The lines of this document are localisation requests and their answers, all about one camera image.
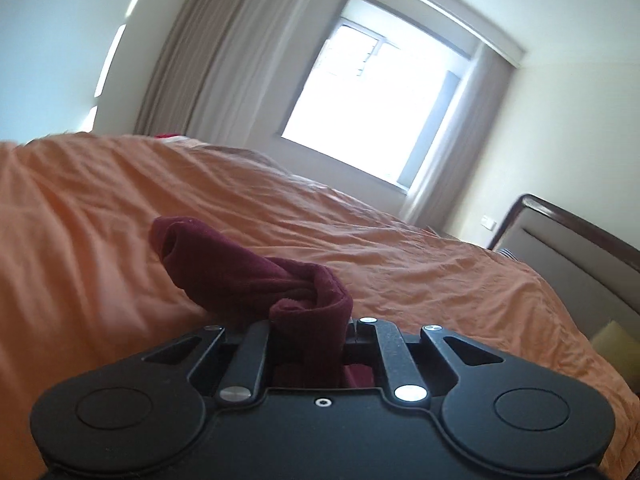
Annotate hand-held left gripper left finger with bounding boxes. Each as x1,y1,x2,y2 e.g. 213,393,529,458
141,320,275,405

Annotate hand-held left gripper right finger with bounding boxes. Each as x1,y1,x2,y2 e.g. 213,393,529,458
354,316,506,405

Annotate maroon pants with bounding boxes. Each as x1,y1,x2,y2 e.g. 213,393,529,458
149,216,377,389

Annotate orange bed sheet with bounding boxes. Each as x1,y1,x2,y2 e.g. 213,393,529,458
0,132,637,480

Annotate wooden padded headboard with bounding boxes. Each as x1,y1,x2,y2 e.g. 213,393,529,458
487,194,640,392

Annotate beige curtain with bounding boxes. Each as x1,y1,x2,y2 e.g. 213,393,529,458
399,42,522,235
134,0,347,152

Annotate yellow-green pillow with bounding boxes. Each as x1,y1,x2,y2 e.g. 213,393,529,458
590,321,634,379

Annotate window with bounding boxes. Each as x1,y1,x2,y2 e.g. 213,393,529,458
279,0,527,192

